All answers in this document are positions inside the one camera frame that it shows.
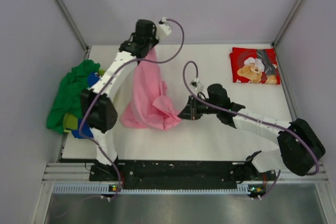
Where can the green t shirt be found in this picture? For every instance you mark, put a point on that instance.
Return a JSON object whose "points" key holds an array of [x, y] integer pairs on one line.
{"points": [[67, 99]]}

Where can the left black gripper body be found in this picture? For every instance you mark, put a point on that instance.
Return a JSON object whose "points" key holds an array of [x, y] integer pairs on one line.
{"points": [[153, 40]]}

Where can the right aluminium frame post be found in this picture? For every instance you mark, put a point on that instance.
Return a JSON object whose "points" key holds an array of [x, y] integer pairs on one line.
{"points": [[289, 19]]}

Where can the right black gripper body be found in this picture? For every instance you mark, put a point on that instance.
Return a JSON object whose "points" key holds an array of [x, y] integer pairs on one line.
{"points": [[200, 107]]}

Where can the red folded bear t shirt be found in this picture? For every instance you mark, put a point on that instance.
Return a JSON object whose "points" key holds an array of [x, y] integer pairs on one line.
{"points": [[258, 66]]}

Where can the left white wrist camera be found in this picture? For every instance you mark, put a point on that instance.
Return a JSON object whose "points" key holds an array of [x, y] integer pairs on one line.
{"points": [[163, 28]]}

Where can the pink t shirt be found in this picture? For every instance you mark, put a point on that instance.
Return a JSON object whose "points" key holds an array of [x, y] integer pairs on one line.
{"points": [[150, 105]]}

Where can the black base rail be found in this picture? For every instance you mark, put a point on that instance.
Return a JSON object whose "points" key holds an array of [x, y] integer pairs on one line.
{"points": [[175, 175]]}

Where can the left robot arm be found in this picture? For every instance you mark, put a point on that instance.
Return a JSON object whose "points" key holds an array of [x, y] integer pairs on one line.
{"points": [[99, 113]]}

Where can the aluminium frame post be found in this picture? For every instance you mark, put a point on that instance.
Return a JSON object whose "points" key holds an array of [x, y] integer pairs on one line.
{"points": [[289, 19], [71, 24]]}

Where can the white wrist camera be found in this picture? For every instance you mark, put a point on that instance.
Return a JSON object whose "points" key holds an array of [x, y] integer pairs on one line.
{"points": [[196, 86], [163, 28]]}

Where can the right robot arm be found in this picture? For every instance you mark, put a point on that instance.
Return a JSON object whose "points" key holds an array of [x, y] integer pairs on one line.
{"points": [[298, 147]]}

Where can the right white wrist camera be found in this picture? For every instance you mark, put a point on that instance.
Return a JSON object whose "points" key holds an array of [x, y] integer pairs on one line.
{"points": [[196, 86]]}

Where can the lime green plastic bin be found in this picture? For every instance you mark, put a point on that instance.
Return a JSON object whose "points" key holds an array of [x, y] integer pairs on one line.
{"points": [[70, 122]]}

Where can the left aluminium frame post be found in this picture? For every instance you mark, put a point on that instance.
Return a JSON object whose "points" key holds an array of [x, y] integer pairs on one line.
{"points": [[71, 24]]}

